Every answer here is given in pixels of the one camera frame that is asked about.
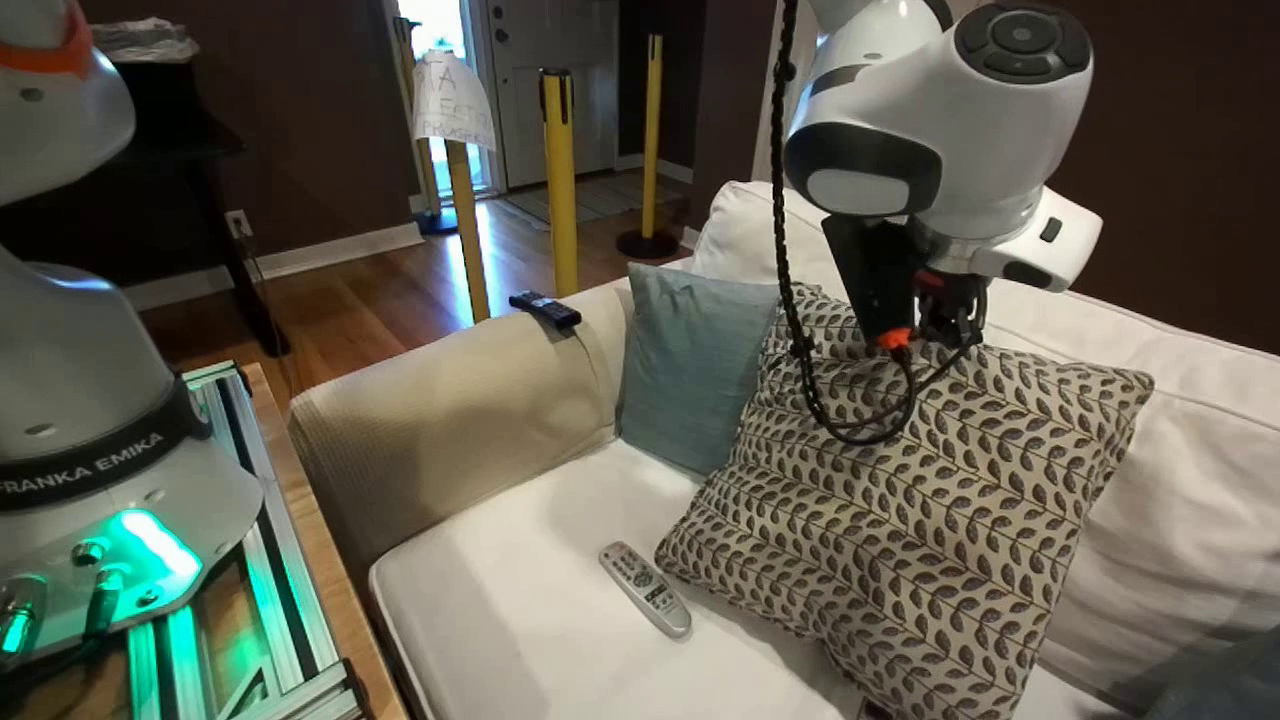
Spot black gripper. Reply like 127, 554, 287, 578
826, 216, 987, 359

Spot grey-blue pillow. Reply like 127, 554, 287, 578
617, 266, 782, 475

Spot brown leaf-patterned pillow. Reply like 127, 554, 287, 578
655, 329, 1157, 720

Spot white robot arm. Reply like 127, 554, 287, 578
0, 0, 1102, 667

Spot black remote control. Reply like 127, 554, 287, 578
509, 294, 581, 334

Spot silver remote control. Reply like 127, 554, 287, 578
602, 541, 694, 642

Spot white sofa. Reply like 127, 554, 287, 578
293, 179, 1280, 720

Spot dark wooden side table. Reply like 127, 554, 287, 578
34, 52, 295, 359

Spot far yellow stanchion post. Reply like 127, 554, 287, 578
617, 37, 676, 259

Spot yellow stanchion post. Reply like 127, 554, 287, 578
617, 37, 676, 259
542, 69, 581, 298

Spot post with white cloth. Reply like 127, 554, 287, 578
411, 47, 498, 324

